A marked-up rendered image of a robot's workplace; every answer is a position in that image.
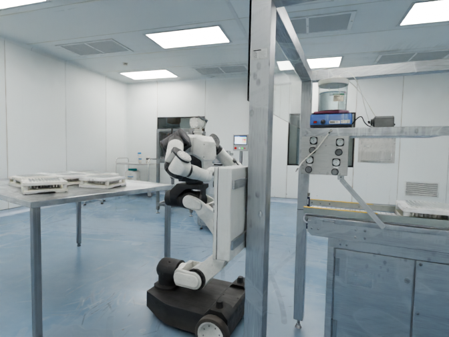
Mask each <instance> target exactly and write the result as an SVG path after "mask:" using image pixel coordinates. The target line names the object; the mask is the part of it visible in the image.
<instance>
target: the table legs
mask: <svg viewBox="0 0 449 337"><path fill-rule="evenodd" d="M29 209H30V243H31V309H32V337H43V319H42V281H41V207H36V208H29ZM170 236H171V206H168V205H166V204H165V208H164V257H170ZM76 243H77V247H80V246H81V243H82V216H81V201H80V202H76Z"/></svg>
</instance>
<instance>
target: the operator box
mask: <svg viewBox="0 0 449 337"><path fill-rule="evenodd" d="M247 177H248V166H242V165H233V166H220V167H215V168H214V209H213V246H212V258H213V259H215V260H221V261H230V260H232V259H233V258H234V257H235V256H236V255H237V254H239V253H240V252H241V251H242V250H243V249H244V248H245V247H246V229H247Z"/></svg>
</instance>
